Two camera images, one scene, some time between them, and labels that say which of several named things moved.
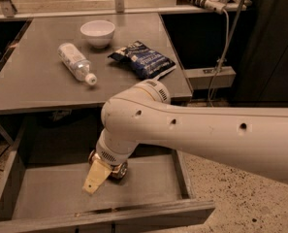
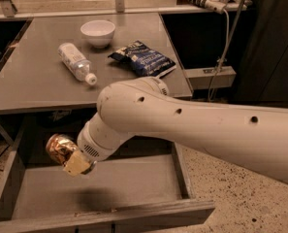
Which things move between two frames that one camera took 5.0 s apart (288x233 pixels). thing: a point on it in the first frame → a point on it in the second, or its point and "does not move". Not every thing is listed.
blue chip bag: [143, 61] does not move
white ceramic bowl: [100, 32] does not move
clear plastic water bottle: [77, 63] does not move
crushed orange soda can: [119, 171] → [60, 147]
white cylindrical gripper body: [109, 156] → [89, 147]
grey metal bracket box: [203, 78] does not move
